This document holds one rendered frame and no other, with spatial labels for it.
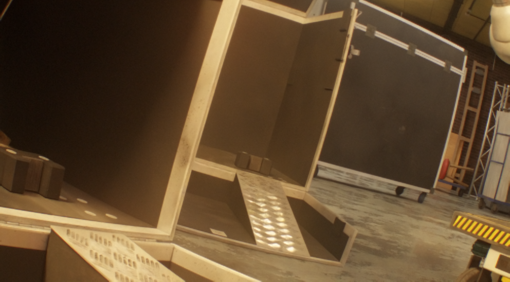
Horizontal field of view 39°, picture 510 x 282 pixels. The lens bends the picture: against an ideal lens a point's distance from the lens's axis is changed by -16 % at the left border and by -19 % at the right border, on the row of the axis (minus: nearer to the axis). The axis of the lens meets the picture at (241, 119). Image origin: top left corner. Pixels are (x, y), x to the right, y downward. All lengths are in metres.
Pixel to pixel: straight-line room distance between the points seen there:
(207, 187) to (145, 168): 1.89
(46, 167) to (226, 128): 3.05
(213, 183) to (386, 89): 4.30
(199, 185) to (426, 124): 4.67
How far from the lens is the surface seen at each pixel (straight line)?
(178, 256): 1.43
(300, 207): 3.44
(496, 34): 2.31
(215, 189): 3.37
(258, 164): 3.55
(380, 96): 7.48
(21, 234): 1.14
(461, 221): 2.05
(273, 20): 4.39
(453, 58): 7.95
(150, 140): 1.48
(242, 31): 4.36
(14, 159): 1.28
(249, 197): 3.09
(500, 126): 10.64
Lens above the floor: 0.43
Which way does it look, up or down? 1 degrees down
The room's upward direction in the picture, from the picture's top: 16 degrees clockwise
